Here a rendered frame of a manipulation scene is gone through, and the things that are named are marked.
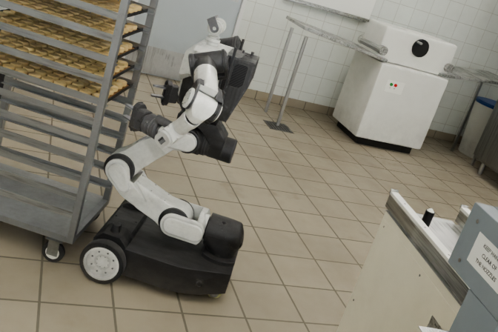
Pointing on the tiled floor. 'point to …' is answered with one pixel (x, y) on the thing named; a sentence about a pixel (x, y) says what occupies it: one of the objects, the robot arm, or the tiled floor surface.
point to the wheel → (52, 256)
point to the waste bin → (476, 125)
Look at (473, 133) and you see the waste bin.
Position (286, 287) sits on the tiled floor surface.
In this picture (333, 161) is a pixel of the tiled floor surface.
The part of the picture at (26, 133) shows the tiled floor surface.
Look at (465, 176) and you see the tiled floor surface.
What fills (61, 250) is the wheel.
